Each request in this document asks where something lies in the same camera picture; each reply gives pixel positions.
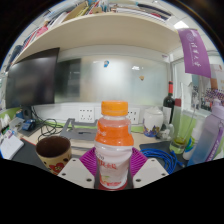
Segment blue electronic device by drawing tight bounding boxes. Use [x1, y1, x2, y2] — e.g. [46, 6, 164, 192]
[21, 119, 37, 132]

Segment purple translucent water bottle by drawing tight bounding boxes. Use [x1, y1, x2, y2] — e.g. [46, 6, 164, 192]
[186, 98, 224, 167]

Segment grey metal laptop stand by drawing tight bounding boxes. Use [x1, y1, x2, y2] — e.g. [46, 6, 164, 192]
[59, 117, 101, 142]

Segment flat round red coaster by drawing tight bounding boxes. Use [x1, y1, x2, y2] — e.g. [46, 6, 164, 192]
[97, 181, 130, 192]

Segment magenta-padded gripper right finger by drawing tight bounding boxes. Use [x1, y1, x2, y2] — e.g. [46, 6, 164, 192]
[129, 147, 170, 189]

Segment wall shelf with books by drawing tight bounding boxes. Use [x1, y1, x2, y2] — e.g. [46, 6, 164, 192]
[13, 0, 183, 66]

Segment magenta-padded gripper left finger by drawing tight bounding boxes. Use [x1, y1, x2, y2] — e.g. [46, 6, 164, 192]
[57, 147, 99, 190]

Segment group photo poster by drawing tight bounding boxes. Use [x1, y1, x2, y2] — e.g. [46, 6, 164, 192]
[191, 64, 224, 113]

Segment white plastic bottle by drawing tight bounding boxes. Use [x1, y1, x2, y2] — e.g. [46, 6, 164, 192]
[182, 119, 201, 161]

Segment glass with yellow liquid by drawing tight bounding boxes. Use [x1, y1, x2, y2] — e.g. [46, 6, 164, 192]
[169, 131, 188, 155]

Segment black tangled cables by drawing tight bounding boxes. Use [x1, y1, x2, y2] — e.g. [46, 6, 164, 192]
[31, 106, 68, 143]

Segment white ceiling light panel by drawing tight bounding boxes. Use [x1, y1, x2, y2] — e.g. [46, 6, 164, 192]
[173, 20, 190, 31]

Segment large black desk mat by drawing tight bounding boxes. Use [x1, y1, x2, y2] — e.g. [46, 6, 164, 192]
[11, 138, 98, 172]

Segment purple hanging banner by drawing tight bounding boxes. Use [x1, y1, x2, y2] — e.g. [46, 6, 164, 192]
[177, 28, 212, 79]

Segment orange-capped drink bottle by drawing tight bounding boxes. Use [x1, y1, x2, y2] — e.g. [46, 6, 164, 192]
[93, 100, 135, 191]

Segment floral paper cup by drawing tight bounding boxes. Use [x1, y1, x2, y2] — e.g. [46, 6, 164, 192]
[35, 135, 73, 176]

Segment white wall socket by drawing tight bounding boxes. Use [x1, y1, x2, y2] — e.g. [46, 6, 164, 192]
[128, 107, 141, 125]
[78, 107, 96, 123]

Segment black computer monitor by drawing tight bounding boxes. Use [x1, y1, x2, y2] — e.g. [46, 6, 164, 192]
[4, 47, 61, 122]

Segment white ceramic jar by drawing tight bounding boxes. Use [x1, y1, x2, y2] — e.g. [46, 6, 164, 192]
[142, 106, 165, 138]

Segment dark blue mouse pad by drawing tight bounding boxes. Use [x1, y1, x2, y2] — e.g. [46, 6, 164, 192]
[139, 140, 188, 168]

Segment dark wine bottle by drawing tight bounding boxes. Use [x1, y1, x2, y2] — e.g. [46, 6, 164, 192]
[162, 80, 177, 125]

